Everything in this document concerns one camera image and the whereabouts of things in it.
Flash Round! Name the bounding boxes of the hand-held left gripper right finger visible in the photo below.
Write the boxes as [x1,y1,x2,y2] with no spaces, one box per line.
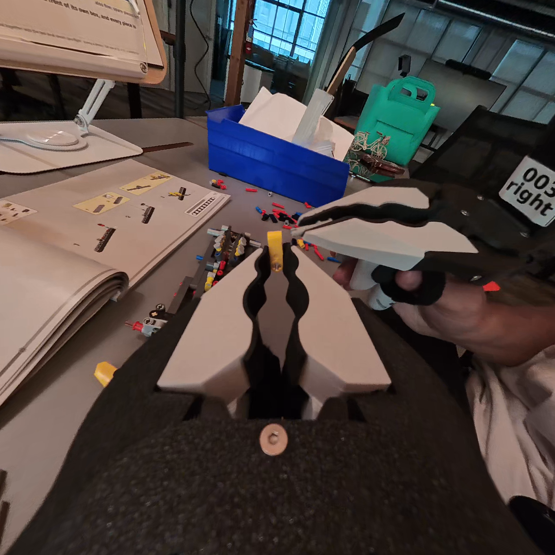
[287,245,392,405]

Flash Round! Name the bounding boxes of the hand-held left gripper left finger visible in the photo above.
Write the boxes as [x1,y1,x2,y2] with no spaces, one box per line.
[157,247,269,399]

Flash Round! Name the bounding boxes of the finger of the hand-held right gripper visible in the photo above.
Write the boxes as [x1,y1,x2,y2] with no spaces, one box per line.
[294,216,478,272]
[297,187,433,228]

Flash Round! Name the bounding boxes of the lego car chassis model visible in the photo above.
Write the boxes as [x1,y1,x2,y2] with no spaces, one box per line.
[95,225,266,387]

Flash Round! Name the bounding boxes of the yellow lego connector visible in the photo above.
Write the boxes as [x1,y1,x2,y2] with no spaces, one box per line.
[266,231,285,274]

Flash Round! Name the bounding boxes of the scatter of small lego pins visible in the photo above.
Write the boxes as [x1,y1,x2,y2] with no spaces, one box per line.
[209,175,344,264]

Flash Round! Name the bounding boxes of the lego instruction booklet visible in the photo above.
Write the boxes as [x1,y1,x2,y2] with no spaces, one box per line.
[0,158,232,407]

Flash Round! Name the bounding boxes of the person's right hand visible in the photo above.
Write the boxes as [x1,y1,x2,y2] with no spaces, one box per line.
[333,259,535,368]

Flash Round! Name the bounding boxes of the brown pouch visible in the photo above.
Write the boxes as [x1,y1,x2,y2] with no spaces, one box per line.
[359,154,406,176]

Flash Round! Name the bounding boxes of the teal tote bag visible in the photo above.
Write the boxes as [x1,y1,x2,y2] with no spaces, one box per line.
[345,76,441,184]

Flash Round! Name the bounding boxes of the black mesh office chair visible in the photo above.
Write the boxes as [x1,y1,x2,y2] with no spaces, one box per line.
[410,105,555,204]

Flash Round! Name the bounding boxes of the clear plastic bag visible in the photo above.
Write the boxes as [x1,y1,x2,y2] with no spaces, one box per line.
[292,88,335,146]

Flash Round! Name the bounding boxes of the blue plastic bin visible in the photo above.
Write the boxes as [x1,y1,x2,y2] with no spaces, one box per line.
[206,104,351,208]

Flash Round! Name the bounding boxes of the white paper sheets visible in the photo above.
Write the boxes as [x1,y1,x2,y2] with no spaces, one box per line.
[238,87,355,160]

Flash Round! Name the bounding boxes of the black and wooden stick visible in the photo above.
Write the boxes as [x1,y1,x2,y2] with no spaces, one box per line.
[326,12,406,95]

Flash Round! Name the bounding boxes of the person's white shirt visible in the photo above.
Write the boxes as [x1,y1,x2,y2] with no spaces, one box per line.
[466,345,555,519]

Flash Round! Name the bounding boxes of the instruction card on stand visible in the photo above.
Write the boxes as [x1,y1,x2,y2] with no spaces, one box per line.
[0,0,167,175]

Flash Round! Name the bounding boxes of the printed instruction sheet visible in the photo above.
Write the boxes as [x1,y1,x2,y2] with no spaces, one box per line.
[0,0,165,70]

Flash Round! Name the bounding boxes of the wall display screen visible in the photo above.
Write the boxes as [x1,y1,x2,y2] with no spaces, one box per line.
[417,58,508,127]

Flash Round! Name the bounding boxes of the wooden post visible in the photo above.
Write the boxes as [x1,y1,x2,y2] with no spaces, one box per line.
[223,0,255,108]

